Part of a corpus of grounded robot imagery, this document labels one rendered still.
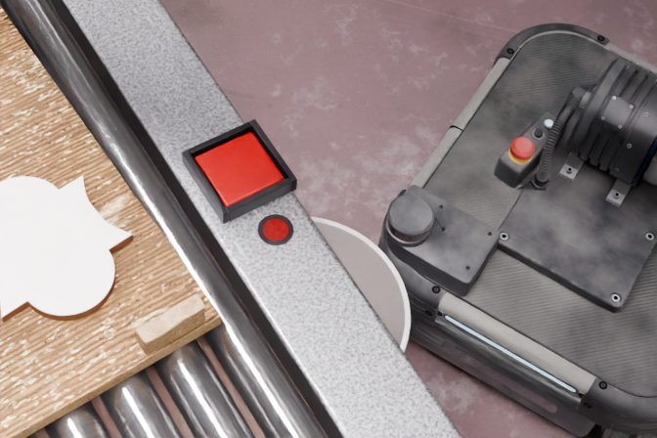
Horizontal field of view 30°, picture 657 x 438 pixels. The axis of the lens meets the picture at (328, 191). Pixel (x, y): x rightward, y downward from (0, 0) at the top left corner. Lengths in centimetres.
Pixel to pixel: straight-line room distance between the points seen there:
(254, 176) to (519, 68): 106
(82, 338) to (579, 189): 111
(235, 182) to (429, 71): 131
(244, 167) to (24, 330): 24
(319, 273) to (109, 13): 35
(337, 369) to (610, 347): 89
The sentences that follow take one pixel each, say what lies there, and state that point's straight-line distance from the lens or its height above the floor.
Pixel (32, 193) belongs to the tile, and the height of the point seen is 95.
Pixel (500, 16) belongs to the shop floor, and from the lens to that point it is 249.
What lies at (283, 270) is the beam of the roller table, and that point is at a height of 91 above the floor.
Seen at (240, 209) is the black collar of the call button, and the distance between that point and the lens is 108.
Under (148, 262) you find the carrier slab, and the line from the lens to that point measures 104.
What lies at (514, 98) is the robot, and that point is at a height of 24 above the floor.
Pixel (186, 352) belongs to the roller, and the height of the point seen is 92.
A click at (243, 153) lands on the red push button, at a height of 93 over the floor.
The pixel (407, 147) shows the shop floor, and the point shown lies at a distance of 226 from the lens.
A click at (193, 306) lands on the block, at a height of 96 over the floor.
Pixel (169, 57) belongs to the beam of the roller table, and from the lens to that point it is 119.
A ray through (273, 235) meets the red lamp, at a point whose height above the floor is 92.
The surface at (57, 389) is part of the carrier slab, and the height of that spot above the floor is 94.
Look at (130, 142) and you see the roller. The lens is 113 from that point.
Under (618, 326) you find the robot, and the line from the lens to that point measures 188.
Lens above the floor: 185
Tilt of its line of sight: 58 degrees down
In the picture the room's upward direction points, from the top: 8 degrees clockwise
